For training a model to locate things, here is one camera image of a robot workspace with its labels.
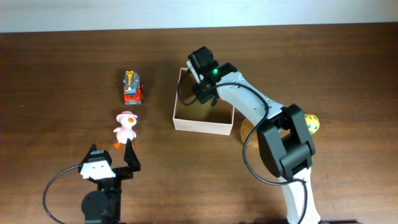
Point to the yellow ball with blue letters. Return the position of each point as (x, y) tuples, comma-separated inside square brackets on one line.
[(312, 122)]

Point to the red toy fire truck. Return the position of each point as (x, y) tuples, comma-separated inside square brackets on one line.
[(133, 88)]

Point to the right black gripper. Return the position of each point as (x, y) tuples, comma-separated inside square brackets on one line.
[(201, 95)]

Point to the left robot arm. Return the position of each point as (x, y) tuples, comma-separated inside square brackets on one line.
[(103, 205)]

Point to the open white cardboard box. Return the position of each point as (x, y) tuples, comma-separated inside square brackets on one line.
[(217, 119)]

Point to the brown plush capybara toy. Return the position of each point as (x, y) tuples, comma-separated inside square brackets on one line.
[(246, 128)]

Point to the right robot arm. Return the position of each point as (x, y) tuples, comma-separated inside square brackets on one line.
[(285, 144)]

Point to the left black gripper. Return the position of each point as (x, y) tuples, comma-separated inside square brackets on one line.
[(127, 173)]

